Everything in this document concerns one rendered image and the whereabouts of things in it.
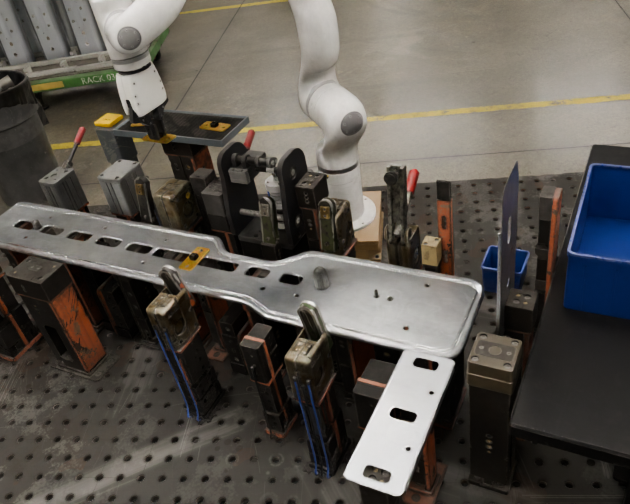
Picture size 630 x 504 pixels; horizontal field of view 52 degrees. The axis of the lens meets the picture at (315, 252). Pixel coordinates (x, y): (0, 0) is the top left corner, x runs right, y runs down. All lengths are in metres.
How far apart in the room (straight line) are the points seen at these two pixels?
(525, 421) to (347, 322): 0.40
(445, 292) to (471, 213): 0.77
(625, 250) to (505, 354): 0.40
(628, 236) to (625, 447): 0.52
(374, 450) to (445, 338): 0.27
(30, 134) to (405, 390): 3.30
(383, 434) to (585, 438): 0.31
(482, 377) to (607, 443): 0.21
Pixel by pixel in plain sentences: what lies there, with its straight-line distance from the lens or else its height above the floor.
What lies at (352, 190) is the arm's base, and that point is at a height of 0.90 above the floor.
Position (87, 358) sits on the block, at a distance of 1.81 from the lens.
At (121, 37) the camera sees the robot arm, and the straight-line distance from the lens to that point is 1.41.
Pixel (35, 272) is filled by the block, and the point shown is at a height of 1.03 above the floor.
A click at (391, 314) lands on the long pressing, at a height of 1.00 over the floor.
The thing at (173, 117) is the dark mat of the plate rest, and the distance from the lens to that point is 1.89.
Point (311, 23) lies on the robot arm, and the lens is 1.63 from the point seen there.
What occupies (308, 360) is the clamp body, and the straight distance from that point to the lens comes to 1.18.
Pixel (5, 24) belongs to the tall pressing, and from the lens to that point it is 5.84.
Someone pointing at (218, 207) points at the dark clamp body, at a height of 1.04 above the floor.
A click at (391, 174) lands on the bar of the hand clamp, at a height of 1.22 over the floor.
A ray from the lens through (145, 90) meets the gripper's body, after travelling 1.54.
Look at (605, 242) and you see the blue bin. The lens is 1.43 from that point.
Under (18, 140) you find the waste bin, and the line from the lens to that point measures 4.11.
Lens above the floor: 1.90
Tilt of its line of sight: 37 degrees down
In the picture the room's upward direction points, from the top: 11 degrees counter-clockwise
